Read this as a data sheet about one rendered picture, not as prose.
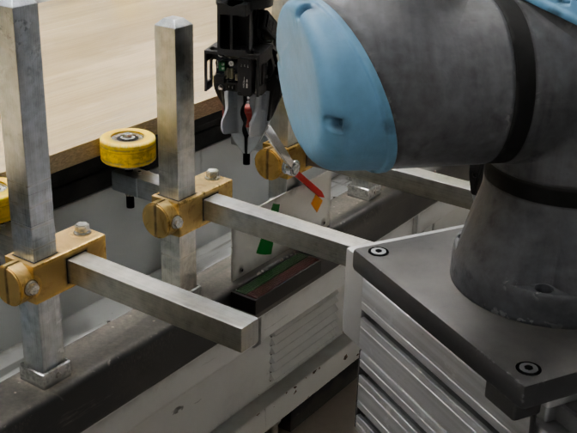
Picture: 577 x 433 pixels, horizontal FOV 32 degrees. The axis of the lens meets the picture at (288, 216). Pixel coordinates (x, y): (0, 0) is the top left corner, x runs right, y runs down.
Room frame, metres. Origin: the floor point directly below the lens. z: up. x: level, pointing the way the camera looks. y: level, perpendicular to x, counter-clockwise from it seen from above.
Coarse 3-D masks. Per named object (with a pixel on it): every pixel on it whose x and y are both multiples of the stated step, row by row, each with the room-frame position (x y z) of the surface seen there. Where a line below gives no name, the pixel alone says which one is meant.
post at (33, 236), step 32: (0, 0) 1.05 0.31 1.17; (32, 0) 1.06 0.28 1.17; (0, 32) 1.05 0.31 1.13; (32, 32) 1.05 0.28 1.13; (0, 64) 1.05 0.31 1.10; (32, 64) 1.05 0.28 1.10; (0, 96) 1.05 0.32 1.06; (32, 96) 1.05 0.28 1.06; (32, 128) 1.04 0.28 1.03; (32, 160) 1.04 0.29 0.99; (32, 192) 1.04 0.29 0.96; (32, 224) 1.04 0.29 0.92; (32, 256) 1.03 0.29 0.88; (32, 320) 1.04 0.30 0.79; (32, 352) 1.04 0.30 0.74
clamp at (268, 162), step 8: (264, 144) 1.46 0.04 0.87; (296, 144) 1.45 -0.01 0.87; (264, 152) 1.43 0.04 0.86; (272, 152) 1.43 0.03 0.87; (288, 152) 1.43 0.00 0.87; (296, 152) 1.45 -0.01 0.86; (304, 152) 1.47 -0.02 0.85; (256, 160) 1.44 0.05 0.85; (264, 160) 1.43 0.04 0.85; (272, 160) 1.43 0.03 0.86; (280, 160) 1.42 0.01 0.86; (304, 160) 1.47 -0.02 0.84; (264, 168) 1.43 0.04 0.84; (272, 168) 1.43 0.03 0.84; (280, 168) 1.42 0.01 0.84; (304, 168) 1.47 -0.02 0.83; (264, 176) 1.43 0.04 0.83; (272, 176) 1.42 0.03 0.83; (280, 176) 1.43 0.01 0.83; (288, 176) 1.44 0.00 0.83
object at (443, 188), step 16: (352, 176) 1.43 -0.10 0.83; (368, 176) 1.41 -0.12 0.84; (384, 176) 1.39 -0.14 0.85; (400, 176) 1.38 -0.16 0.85; (416, 176) 1.36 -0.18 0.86; (432, 176) 1.36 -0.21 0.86; (448, 176) 1.36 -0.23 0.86; (416, 192) 1.36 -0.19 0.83; (432, 192) 1.35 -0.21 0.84; (448, 192) 1.33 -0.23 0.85; (464, 192) 1.32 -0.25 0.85
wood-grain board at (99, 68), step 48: (96, 0) 2.31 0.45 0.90; (144, 0) 2.32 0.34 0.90; (192, 0) 2.34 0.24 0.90; (48, 48) 1.87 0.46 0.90; (96, 48) 1.88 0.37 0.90; (144, 48) 1.89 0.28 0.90; (48, 96) 1.57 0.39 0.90; (96, 96) 1.58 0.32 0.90; (144, 96) 1.58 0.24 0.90; (0, 144) 1.34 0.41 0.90; (48, 144) 1.34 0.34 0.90; (96, 144) 1.37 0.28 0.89
